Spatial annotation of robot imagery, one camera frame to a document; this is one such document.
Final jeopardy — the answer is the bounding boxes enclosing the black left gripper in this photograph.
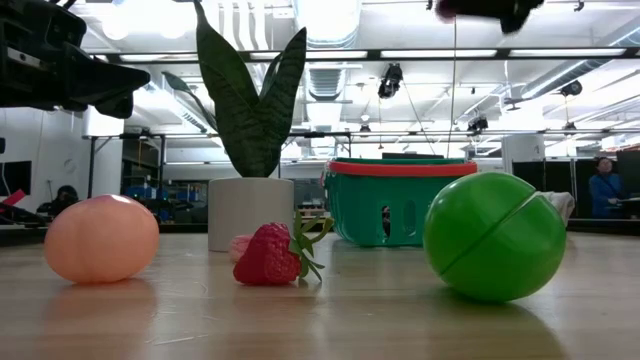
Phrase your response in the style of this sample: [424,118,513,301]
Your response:
[0,0,151,120]

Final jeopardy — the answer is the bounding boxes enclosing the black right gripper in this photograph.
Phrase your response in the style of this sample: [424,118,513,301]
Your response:
[451,0,546,35]

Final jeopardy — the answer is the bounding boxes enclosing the orange toy peach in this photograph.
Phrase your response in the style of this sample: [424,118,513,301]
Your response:
[43,193,160,285]

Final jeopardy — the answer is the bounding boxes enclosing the green plastic ball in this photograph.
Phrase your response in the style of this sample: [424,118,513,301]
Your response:
[422,171,568,303]

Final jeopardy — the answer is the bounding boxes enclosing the blue storage bins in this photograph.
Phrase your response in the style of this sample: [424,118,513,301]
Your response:
[124,185,201,201]

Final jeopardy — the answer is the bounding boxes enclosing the person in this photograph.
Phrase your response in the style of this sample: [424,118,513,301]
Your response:
[588,156,625,219]
[49,184,80,217]

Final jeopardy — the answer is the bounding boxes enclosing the green snake plant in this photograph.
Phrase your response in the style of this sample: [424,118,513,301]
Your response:
[160,0,308,179]

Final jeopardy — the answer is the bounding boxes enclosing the white plant pot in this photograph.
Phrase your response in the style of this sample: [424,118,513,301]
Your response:
[207,176,295,253]

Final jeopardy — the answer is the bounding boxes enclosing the black cabinets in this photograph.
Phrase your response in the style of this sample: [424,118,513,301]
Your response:
[512,149,640,224]

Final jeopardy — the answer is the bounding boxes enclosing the white folded towel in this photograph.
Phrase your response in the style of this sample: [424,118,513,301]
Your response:
[542,190,576,227]

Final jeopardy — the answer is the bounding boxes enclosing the red toy strawberry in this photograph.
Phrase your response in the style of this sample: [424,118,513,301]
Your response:
[232,209,335,287]

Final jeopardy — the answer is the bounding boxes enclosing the black background table frame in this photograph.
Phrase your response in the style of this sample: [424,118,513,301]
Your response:
[82,130,354,201]

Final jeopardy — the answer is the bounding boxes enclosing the silver ventilation duct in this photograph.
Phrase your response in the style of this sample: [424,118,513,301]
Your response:
[519,22,640,101]

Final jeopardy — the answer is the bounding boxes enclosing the black wall monitor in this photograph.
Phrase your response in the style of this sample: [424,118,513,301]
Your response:
[0,159,32,197]

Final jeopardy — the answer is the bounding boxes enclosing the red handle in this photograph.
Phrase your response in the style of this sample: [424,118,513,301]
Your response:
[0,188,26,209]

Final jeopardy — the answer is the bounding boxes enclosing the teal basket with orange handle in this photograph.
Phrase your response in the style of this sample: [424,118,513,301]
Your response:
[322,157,479,248]

